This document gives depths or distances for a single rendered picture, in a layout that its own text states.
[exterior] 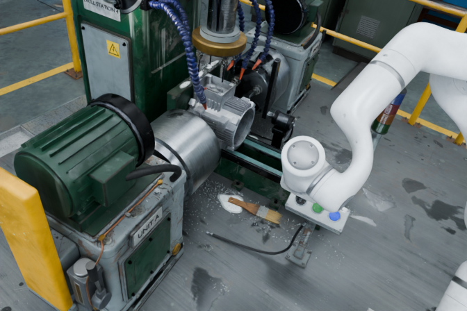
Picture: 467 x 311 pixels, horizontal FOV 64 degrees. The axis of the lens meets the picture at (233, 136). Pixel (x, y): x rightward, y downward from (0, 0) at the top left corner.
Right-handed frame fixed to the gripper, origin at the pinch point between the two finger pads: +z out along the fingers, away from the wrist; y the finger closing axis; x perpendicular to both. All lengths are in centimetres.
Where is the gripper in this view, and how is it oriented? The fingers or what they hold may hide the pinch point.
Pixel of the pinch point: (300, 194)
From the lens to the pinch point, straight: 102.6
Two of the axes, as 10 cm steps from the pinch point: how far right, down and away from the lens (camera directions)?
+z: 1.5, 3.8, 9.1
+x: -4.9, 8.3, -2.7
